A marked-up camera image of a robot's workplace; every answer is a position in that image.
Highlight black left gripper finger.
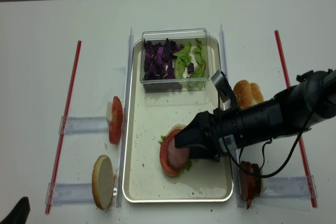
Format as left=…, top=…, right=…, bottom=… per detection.
left=1, top=197, right=30, bottom=224

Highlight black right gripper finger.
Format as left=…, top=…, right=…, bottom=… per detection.
left=174, top=115, right=206, bottom=159

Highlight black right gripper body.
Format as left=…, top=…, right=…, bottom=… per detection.
left=194, top=111, right=221, bottom=162

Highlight pink meat patty slice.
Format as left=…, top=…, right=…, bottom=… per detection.
left=165, top=129, right=190, bottom=169

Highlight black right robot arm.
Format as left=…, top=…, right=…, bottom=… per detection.
left=174, top=70, right=335, bottom=160

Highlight lettuce under tomato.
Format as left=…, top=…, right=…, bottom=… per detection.
left=159, top=134, right=193, bottom=177

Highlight tomato slice on tray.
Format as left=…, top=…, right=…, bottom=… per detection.
left=160, top=129, right=182, bottom=177

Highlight stack of meat patties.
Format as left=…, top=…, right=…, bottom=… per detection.
left=239, top=161, right=261, bottom=209

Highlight green lettuce leaves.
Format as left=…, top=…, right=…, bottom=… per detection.
left=173, top=38, right=207, bottom=79

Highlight upright tomato slice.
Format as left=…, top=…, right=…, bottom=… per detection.
left=109, top=96, right=123, bottom=145

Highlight silver metal tray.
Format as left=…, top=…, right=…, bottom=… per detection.
left=122, top=41, right=233, bottom=203

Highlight sesame burger buns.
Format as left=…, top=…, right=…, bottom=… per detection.
left=233, top=80, right=264, bottom=109

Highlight left clear vertical divider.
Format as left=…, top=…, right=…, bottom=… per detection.
left=113, top=27, right=134, bottom=208

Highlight left red strip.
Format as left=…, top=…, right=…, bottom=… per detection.
left=45, top=40, right=82, bottom=215

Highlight red strip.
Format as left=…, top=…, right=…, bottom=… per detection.
left=45, top=40, right=82, bottom=215
left=274, top=30, right=318, bottom=208

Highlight clear plastic salad container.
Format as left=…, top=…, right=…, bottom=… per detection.
left=140, top=28, right=213, bottom=93

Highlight shredded purple cabbage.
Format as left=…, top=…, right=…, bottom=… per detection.
left=143, top=39, right=184, bottom=80

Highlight upright bun half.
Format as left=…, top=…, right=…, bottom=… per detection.
left=92, top=155, right=114, bottom=210

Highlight right red strip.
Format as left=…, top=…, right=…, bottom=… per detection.
left=274, top=30, right=318, bottom=208

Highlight black cable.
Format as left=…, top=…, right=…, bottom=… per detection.
left=217, top=95, right=316, bottom=178

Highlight left lower clear rail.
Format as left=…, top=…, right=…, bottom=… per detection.
left=45, top=183, right=94, bottom=205

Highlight clear rail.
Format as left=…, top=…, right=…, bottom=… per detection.
left=45, top=183, right=94, bottom=205
left=58, top=116, right=109, bottom=135
left=260, top=176, right=318, bottom=198

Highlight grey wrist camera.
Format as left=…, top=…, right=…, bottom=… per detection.
left=211, top=70, right=234, bottom=103

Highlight right lower clear rail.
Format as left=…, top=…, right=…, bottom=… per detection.
left=260, top=176, right=318, bottom=198

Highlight left upper clear rail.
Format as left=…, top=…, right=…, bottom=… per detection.
left=58, top=116, right=109, bottom=135

